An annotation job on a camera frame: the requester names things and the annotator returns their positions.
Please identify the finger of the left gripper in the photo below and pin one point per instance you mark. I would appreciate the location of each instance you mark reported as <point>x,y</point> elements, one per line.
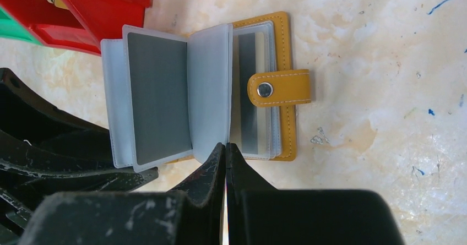
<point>78,161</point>
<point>29,118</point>

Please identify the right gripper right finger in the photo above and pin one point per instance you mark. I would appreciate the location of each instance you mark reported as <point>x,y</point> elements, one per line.
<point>246,191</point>

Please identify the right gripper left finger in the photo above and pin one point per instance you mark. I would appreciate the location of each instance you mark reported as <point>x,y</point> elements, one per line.
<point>200,202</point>

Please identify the green plastic bin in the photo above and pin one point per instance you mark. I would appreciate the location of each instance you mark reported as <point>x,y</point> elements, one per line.
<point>11,29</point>

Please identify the yellow leather card holder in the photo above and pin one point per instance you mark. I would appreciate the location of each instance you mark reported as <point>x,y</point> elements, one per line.
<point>276,89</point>

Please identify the red plastic bin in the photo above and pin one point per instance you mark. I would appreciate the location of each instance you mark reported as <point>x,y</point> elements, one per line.
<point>82,26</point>

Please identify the beige magnetic stripe card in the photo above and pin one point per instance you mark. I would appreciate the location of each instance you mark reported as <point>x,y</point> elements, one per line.
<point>248,59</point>

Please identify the grey card in sleeve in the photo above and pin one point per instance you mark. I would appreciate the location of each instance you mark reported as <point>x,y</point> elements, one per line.
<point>158,75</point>

